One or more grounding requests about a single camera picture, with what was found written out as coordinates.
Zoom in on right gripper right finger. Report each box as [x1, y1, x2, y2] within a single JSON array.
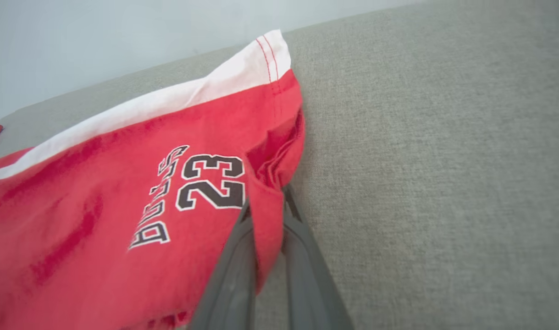
[[281, 184, 354, 330]]

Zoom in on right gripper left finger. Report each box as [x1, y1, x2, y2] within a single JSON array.
[[187, 198, 258, 330]]

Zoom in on red shorts with white stripe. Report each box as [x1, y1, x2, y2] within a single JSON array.
[[0, 30, 306, 330]]

